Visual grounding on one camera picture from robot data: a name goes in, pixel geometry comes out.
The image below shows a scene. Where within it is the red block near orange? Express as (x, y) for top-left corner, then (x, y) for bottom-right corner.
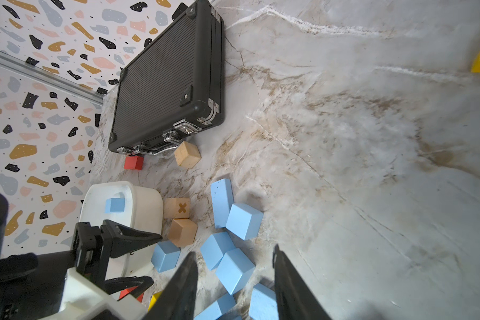
(118, 286), (145, 303)

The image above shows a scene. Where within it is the blue cube isolated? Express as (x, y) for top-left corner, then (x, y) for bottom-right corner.
(105, 197), (125, 214)

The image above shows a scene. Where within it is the yellow cube left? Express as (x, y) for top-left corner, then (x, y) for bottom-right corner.
(148, 291), (162, 311)

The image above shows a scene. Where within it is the red block behind tub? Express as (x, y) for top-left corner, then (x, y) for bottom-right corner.
(123, 155), (144, 171)

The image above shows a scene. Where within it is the long speckled blue block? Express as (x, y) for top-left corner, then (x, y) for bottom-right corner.
(211, 179), (234, 229)

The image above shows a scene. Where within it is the wood cube near case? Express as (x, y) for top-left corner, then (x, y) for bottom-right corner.
(174, 141), (201, 169)

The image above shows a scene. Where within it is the blue long block stack top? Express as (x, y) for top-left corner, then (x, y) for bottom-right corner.
(194, 294), (236, 320)

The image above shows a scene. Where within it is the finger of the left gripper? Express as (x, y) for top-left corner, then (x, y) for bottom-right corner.
(101, 219), (163, 258)
(103, 276), (154, 295)

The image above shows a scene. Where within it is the wood cube with cross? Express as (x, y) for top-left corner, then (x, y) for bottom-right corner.
(163, 198), (191, 219)

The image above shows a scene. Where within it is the plain wood cube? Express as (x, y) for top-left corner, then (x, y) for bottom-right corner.
(168, 219), (198, 247)

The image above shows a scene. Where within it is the blue cube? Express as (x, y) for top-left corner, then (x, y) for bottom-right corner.
(151, 241), (181, 273)
(215, 248), (255, 295)
(200, 232), (236, 271)
(226, 203), (263, 241)

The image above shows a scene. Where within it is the blue flat block right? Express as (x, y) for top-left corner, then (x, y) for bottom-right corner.
(249, 283), (279, 320)

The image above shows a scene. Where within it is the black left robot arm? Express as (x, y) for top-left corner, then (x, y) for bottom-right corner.
(0, 194), (162, 319)

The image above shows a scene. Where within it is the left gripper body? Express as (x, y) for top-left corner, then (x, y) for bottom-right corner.
(39, 221), (149, 320)

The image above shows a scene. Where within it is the white plastic tub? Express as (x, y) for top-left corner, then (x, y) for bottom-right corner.
(79, 181), (164, 279)

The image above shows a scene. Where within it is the black ribbed carrying case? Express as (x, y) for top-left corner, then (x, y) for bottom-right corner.
(108, 1), (225, 155)

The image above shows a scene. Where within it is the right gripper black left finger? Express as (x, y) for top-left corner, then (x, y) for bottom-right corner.
(143, 252), (199, 320)

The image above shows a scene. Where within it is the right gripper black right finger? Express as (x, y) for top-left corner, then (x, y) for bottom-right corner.
(273, 245), (331, 320)

